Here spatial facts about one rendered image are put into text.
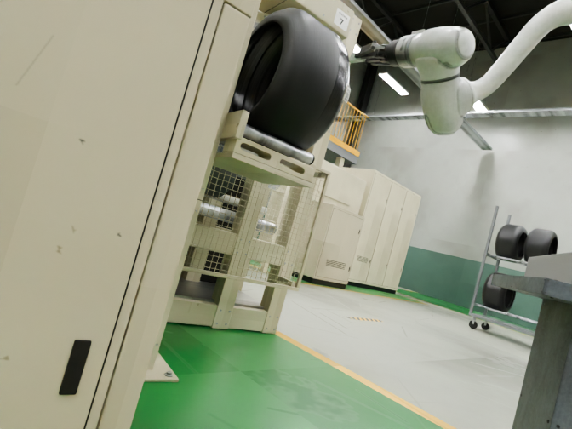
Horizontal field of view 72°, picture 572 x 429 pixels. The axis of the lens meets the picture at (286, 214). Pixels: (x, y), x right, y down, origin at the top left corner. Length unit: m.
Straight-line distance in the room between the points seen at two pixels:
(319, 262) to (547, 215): 7.98
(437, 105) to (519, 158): 12.18
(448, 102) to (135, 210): 0.89
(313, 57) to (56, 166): 1.06
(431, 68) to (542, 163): 12.04
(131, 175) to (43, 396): 0.31
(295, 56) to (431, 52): 0.48
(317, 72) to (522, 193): 11.78
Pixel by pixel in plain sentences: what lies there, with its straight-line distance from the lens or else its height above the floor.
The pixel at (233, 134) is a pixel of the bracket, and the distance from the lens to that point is 1.37.
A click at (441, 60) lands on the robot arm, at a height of 1.13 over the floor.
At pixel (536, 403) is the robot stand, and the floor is 0.32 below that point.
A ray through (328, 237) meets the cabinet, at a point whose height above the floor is 0.73.
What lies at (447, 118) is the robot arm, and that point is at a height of 1.01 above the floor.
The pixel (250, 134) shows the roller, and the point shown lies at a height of 0.89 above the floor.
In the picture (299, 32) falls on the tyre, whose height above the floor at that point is 1.27.
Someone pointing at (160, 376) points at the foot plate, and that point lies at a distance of 1.50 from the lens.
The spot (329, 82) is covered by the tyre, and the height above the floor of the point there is 1.15.
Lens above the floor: 0.58
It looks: 3 degrees up
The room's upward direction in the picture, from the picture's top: 16 degrees clockwise
